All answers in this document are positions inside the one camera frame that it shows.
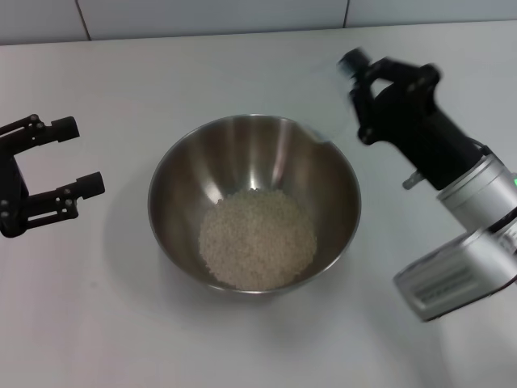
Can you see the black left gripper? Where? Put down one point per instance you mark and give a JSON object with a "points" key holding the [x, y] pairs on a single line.
{"points": [[12, 194]]}

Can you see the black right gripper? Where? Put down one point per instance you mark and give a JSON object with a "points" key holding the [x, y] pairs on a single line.
{"points": [[420, 129]]}

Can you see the stainless steel bowl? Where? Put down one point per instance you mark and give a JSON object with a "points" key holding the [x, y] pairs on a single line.
{"points": [[242, 161]]}

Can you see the white rice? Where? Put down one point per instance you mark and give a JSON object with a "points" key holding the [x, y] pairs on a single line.
{"points": [[258, 242]]}

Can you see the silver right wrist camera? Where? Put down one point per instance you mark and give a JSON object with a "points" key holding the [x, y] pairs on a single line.
{"points": [[444, 279]]}

